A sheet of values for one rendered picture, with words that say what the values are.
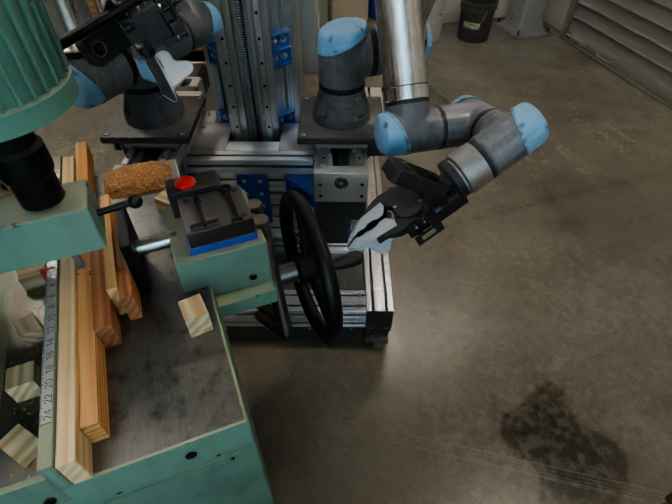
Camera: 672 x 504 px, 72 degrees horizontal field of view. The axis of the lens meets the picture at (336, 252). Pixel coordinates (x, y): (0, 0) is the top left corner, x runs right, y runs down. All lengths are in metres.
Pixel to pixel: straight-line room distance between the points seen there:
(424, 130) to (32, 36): 0.55
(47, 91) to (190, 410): 0.38
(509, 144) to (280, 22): 0.77
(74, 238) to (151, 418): 0.25
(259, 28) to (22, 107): 0.79
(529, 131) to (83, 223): 0.64
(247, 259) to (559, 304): 1.52
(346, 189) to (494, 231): 1.19
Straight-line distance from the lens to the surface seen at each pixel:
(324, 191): 1.18
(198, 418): 0.62
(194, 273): 0.71
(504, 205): 2.40
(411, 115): 0.80
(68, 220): 0.67
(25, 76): 0.54
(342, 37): 1.14
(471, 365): 1.75
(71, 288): 0.74
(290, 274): 0.84
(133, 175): 0.95
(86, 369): 0.65
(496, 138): 0.78
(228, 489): 0.96
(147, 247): 0.74
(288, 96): 1.41
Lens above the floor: 1.44
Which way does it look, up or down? 45 degrees down
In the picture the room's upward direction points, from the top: straight up
